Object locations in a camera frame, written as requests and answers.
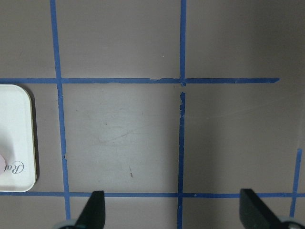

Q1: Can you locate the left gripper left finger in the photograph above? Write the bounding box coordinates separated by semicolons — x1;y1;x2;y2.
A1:
73;191;105;229

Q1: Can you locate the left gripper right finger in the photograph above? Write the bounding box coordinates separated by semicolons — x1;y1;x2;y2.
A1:
239;188;282;229

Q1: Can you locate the pink plastic cup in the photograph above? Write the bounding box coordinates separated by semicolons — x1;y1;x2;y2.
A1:
0;155;6;174

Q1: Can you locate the cream plastic tray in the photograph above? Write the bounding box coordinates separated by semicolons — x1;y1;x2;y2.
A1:
0;84;37;192

